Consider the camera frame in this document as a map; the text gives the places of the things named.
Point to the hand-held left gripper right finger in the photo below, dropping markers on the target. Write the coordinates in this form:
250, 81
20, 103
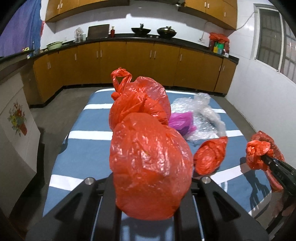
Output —
203, 187

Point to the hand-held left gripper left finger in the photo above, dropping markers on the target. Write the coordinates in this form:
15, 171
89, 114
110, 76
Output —
99, 185

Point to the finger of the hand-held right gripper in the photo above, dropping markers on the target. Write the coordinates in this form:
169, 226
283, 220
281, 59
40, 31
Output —
282, 171

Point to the red lined plastic basket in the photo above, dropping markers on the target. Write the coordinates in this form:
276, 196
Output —
276, 148

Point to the person's right hand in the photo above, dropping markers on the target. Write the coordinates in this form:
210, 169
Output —
288, 208

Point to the small red plastic bag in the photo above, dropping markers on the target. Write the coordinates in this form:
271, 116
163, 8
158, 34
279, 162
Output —
208, 155

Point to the blue striped tablecloth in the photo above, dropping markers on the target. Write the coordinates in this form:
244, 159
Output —
87, 120

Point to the pink plastic bag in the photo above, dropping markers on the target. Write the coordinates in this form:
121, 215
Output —
181, 120

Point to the clear bubble wrap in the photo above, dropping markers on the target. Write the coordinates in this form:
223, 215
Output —
203, 109

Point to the wooden lower cabinets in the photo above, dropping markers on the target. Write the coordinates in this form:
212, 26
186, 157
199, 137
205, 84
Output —
138, 64

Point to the wooden cabinets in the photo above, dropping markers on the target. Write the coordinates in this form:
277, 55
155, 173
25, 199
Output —
92, 7
138, 64

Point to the barred window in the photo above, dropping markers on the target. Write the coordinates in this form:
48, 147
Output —
270, 39

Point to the green basin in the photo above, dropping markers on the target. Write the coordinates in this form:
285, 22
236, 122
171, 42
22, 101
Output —
54, 45

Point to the black kitchen countertop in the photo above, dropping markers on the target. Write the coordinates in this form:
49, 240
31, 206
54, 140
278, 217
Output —
189, 40

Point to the red bag on boxes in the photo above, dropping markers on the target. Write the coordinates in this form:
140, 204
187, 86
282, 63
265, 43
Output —
219, 37

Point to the jar with plastic bag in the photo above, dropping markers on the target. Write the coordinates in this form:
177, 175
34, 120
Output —
79, 36

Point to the red bottle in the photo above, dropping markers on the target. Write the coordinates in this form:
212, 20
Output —
112, 33

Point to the dark cutting board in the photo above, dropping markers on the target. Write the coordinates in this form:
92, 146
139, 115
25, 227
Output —
98, 31

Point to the black wok with lid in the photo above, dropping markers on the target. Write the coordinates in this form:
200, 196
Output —
167, 32

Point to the blue hanging cloth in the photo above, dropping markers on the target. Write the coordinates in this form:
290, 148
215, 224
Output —
20, 27

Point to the wooden upper cabinets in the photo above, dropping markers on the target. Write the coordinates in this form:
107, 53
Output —
92, 7

